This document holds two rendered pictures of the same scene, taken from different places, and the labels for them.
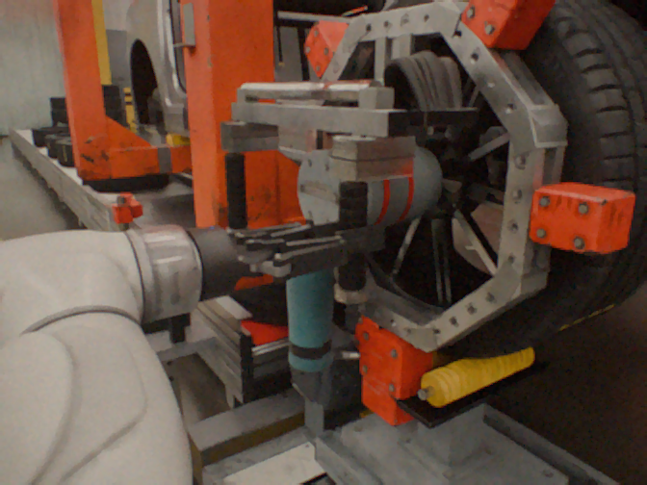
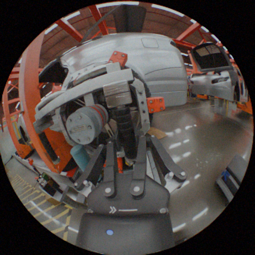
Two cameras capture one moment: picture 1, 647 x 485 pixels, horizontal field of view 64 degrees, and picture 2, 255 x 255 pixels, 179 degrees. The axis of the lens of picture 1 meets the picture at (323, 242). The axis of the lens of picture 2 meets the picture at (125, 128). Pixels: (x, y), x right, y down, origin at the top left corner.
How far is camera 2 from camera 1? 51 cm
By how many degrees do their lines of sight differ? 48
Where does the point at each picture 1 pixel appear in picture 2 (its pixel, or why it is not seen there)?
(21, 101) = (12, 148)
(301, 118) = (66, 97)
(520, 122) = (138, 83)
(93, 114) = (18, 144)
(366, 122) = (116, 77)
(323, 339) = not seen: hidden behind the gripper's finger
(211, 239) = (152, 244)
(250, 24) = (35, 98)
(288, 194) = (57, 140)
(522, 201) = (144, 104)
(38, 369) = not seen: outside the picture
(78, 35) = (10, 129)
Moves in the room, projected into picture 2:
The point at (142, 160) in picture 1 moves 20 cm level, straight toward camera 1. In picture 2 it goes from (28, 149) to (28, 150)
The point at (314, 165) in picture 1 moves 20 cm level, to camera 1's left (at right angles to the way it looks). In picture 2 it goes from (73, 119) to (25, 147)
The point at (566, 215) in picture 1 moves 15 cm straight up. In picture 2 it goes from (157, 103) to (151, 72)
